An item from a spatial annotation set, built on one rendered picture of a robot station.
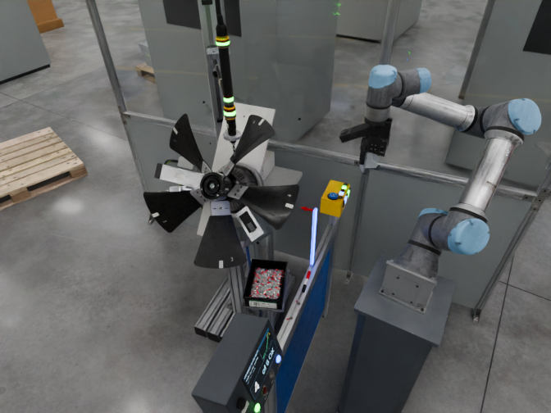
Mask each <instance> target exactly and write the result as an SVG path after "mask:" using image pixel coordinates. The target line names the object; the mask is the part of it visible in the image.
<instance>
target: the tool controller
mask: <svg viewBox="0 0 551 413"><path fill-rule="evenodd" d="M277 354H280V362H279V363H278V364H276V355H277ZM284 358H285V356H284V353H283V352H282V350H281V347H280V344H279V342H278V340H277V337H276V335H275V332H274V330H273V328H272V326H271V322H270V321H269V319H267V318H263V317H259V316H255V315H246V314H242V313H237V314H236V315H235V317H234V319H233V321H232V322H231V324H230V327H229V328H228V329H227V331H226V333H225V335H224V337H223V339H222V340H221V342H220V344H219V345H218V347H217V349H216V350H215V352H214V354H213V356H212V358H211V360H210V361H209V362H208V364H207V367H206V368H205V370H204V371H203V373H202V375H201V377H200V379H199V381H198V382H197V384H196V386H195V387H194V390H193V391H192V392H191V396H192V397H193V398H194V400H195V401H196V402H197V403H198V405H199V406H200V408H201V409H202V411H203V412H204V413H254V411H253V408H254V406H255V404H256V402H259V405H260V410H259V411H258V412H257V413H262V409H263V407H264V405H265V403H266V400H267V398H268V395H269V393H270V391H271V388H272V385H273V383H274V381H275V379H276V376H277V374H278V371H279V369H280V366H281V364H282V362H283V360H284ZM271 369H273V370H274V376H273V378H272V379H269V377H268V375H269V371H270V370H271ZM257 374H258V375H259V377H260V379H261V381H262V386H261V389H260V391H259V393H258V395H257V398H256V400H254V398H253V395H252V394H251V393H250V389H251V387H252V385H253V382H254V380H255V378H256V376H257ZM264 385H266V387H267V393H266V394H265V395H264V396H263V395H262V387H263V386H264Z"/></svg>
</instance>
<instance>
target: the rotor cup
mask: <svg viewBox="0 0 551 413"><path fill-rule="evenodd" d="M219 173H220V174H219ZM219 173H217V172H209V173H207V174H205V175H204V176H203V177H202V179H201V181H200V191H201V194H202V195H203V196H204V197H205V198H206V199H209V200H217V201H229V202H233V201H234V199H233V198H231V197H227V195H228V193H229V192H230V191H231V189H232V188H233V187H234V186H235V185H236V184H239V181H238V180H237V178H236V177H235V176H234V175H233V174H230V176H229V178H228V177H227V176H225V174H224V173H223V172H219ZM221 174H222V175H221ZM210 184H214V185H215V187H214V188H210ZM226 188H228V189H229V190H225V189H226Z"/></svg>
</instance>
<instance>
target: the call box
mask: <svg viewBox="0 0 551 413"><path fill-rule="evenodd" d="M343 186H344V183H342V182H339V181H334V180H331V181H330V182H329V184H328V186H327V188H326V190H325V192H324V193H323V195H322V197H321V209H320V213H324V214H327V215H331V216H337V217H340V216H341V214H342V212H343V209H344V208H343V202H344V199H345V197H346V195H347V193H348V190H349V188H350V184H348V185H347V186H346V189H345V191H344V194H343V195H340V194H339V192H340V190H341V188H342V187H343ZM330 193H337V194H338V197H339V196H342V197H343V198H342V199H338V197H337V198H336V199H332V198H330V197H329V194H330ZM347 201H348V199H347ZM347 201H346V202H347ZM345 204H346V203H345ZM345 204H344V207H345Z"/></svg>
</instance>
